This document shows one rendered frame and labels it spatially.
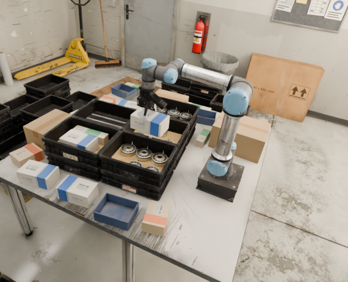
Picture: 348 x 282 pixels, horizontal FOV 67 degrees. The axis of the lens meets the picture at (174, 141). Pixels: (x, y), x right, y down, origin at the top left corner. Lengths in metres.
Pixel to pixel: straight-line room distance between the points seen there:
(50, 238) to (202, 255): 1.36
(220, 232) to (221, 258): 0.15
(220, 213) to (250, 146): 0.61
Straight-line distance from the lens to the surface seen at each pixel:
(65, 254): 2.32
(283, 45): 4.47
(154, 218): 1.47
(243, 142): 2.02
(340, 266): 2.73
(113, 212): 1.59
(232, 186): 1.68
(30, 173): 1.79
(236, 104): 1.28
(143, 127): 1.57
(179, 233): 1.52
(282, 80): 4.41
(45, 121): 2.11
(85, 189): 1.61
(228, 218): 1.65
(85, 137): 1.78
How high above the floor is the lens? 1.93
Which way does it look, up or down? 35 degrees down
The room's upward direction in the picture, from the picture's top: 7 degrees clockwise
